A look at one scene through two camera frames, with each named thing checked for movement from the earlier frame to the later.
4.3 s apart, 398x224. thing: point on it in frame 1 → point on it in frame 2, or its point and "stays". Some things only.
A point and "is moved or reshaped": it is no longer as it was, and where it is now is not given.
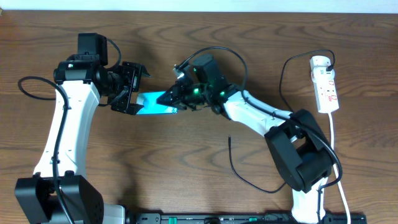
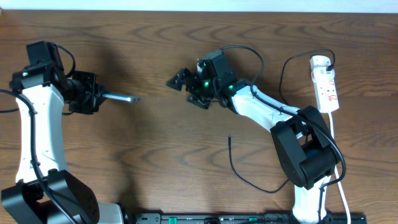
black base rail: [248, 218] stays
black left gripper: [128, 88] → [92, 95]
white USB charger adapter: [319, 63] stays
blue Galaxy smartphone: [149, 100] is moved or reshaped
